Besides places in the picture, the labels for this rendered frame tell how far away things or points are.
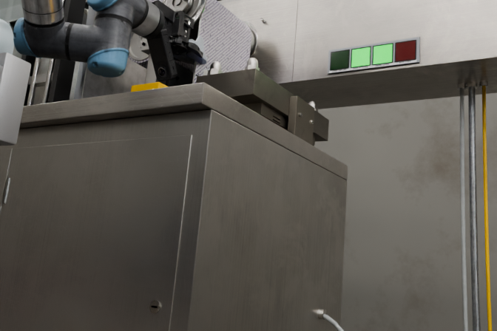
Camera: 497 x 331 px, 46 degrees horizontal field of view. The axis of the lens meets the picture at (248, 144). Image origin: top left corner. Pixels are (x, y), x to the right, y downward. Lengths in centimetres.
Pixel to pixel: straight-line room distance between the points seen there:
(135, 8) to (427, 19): 75
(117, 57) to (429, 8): 82
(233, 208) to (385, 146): 210
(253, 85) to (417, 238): 186
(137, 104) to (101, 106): 9
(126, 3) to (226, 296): 61
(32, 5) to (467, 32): 100
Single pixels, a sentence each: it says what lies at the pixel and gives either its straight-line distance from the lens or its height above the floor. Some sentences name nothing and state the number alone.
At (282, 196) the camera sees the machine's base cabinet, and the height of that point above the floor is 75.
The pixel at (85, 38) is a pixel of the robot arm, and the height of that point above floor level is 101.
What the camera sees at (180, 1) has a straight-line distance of 151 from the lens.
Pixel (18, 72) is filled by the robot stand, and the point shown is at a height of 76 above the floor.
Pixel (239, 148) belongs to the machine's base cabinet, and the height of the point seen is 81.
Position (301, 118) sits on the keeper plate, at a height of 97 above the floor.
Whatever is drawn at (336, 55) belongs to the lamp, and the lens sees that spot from 162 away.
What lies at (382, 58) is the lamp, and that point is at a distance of 156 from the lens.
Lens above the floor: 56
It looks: 14 degrees up
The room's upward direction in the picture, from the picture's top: 5 degrees clockwise
